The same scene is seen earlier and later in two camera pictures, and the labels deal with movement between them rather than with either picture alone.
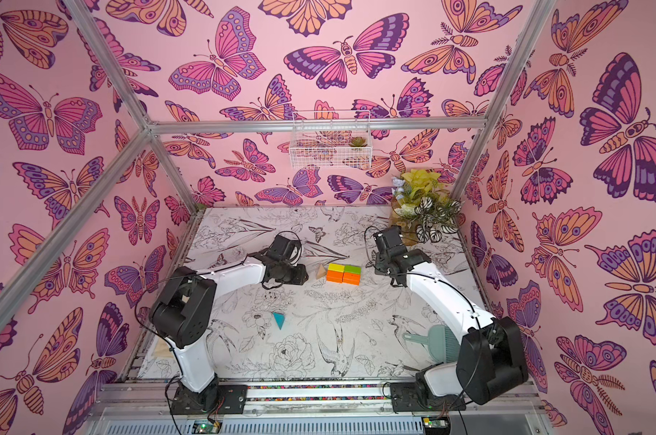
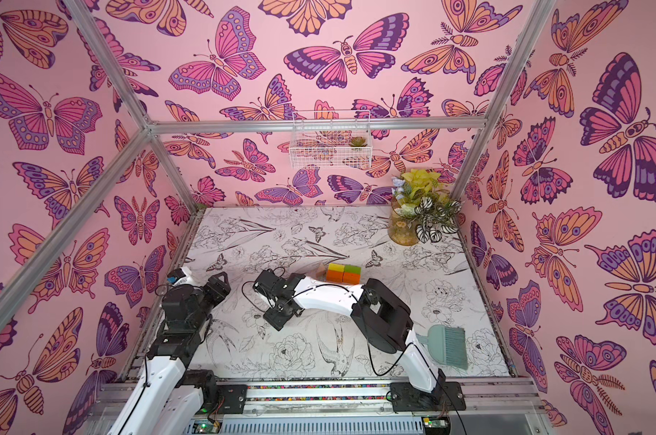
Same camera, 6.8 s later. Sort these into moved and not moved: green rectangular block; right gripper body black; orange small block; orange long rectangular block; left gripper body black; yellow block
Moved: right gripper body black; left gripper body black
Not moved: orange long rectangular block; yellow block; orange small block; green rectangular block
